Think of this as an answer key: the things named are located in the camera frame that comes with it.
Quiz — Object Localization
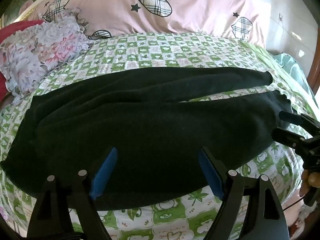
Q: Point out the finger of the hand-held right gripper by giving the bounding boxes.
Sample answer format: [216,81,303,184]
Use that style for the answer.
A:
[271,127,316,156]
[278,110,320,133]

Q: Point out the pink quilt with plaid hearts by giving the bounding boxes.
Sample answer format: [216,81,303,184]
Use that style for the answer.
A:
[24,0,266,48]

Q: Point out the wooden bed frame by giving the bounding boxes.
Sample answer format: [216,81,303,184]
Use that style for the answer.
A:
[308,55,320,97]

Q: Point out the thin black cable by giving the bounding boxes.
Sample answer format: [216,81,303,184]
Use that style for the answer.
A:
[282,195,305,212]

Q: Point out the teal cloth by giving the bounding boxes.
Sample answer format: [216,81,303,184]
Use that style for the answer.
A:
[272,52,308,82]

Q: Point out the black pants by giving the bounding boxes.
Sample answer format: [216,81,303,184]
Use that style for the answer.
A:
[0,66,293,212]

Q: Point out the floral ruffled pillow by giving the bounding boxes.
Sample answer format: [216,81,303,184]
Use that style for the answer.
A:
[0,8,91,105]

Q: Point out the red pillow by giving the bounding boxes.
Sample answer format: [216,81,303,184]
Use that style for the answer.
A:
[0,19,43,97]

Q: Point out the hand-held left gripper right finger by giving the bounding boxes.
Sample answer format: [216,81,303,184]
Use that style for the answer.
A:
[197,146,291,240]

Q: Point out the person's right hand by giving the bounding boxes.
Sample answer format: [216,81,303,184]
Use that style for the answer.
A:
[299,169,318,198]

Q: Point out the green checkered bedsheet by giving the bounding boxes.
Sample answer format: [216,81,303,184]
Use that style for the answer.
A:
[0,32,304,240]

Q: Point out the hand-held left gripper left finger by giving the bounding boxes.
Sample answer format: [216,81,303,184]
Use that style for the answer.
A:
[26,147,118,240]

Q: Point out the framed landscape painting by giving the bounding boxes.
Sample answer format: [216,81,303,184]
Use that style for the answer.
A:
[0,0,59,29]

